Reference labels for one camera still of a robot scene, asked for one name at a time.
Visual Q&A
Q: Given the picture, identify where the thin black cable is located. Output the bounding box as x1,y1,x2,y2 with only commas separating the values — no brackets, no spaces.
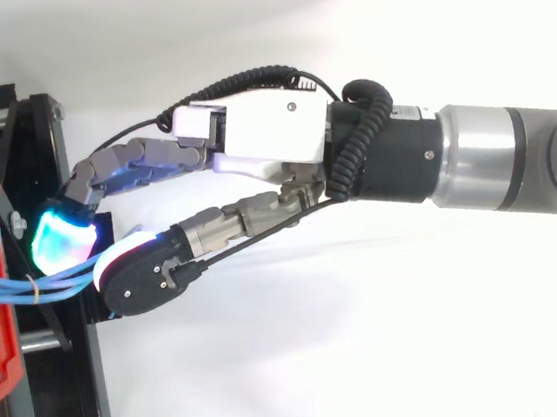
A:
189,197,350,275
89,118,165,154

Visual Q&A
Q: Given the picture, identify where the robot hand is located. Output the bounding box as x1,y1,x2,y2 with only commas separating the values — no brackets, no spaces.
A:
15,81,353,328

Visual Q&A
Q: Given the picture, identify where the black stand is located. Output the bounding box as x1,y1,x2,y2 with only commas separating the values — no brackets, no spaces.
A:
0,1,135,417

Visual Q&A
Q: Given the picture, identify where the black coiled cable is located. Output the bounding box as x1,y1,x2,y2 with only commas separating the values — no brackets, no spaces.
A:
150,52,405,223

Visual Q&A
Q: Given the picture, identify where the blue cable bundle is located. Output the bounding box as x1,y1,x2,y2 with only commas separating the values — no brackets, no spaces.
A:
0,251,110,310

